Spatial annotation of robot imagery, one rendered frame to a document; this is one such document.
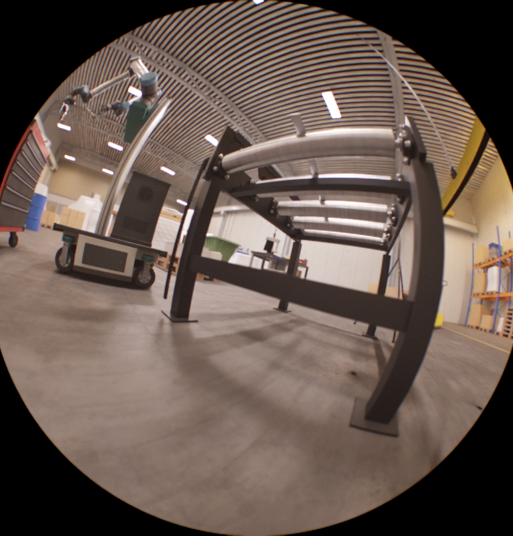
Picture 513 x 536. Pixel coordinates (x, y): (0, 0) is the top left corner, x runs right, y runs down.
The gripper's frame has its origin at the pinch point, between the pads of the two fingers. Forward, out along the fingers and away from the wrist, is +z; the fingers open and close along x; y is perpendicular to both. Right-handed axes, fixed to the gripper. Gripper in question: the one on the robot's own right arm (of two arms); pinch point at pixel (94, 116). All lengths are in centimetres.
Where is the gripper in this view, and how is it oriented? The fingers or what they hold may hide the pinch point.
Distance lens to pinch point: 234.4
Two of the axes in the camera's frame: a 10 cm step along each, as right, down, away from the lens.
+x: -8.1, -0.6, 5.9
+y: 4.7, 5.4, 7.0
